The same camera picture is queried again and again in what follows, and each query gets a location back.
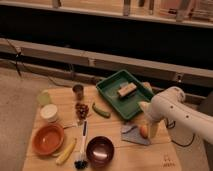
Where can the grey cloth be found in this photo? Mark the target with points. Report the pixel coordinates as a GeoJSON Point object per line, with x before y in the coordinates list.
{"type": "Point", "coordinates": [131, 133]}

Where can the white black brush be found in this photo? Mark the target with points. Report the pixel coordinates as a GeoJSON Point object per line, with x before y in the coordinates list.
{"type": "Point", "coordinates": [81, 162]}

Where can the dark red grapes bunch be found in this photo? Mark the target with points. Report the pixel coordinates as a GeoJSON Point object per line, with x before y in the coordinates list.
{"type": "Point", "coordinates": [81, 110]}

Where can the red yellow apple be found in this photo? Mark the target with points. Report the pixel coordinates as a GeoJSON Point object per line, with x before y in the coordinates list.
{"type": "Point", "coordinates": [143, 131]}

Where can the purple bowl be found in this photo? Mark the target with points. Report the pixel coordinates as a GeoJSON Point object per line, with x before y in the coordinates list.
{"type": "Point", "coordinates": [100, 151]}

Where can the green plastic tray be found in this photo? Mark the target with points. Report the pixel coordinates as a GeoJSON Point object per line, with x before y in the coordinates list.
{"type": "Point", "coordinates": [127, 107]}

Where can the brown sponge block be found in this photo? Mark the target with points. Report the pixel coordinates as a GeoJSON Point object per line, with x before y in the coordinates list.
{"type": "Point", "coordinates": [125, 90]}

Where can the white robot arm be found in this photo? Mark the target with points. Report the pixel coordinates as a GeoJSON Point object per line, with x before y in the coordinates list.
{"type": "Point", "coordinates": [169, 104]}

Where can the white round container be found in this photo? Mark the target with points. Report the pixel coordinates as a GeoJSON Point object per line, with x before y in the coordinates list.
{"type": "Point", "coordinates": [49, 113]}

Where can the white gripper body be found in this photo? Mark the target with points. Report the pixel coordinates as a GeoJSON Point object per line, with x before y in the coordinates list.
{"type": "Point", "coordinates": [152, 129]}

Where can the yellow banana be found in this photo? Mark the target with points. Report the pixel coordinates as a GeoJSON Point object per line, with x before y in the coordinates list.
{"type": "Point", "coordinates": [66, 153]}

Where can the orange bowl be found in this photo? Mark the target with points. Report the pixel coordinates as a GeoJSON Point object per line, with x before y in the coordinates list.
{"type": "Point", "coordinates": [48, 139]}

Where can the metal cup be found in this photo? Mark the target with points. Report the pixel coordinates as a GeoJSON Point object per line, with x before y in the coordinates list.
{"type": "Point", "coordinates": [78, 90]}

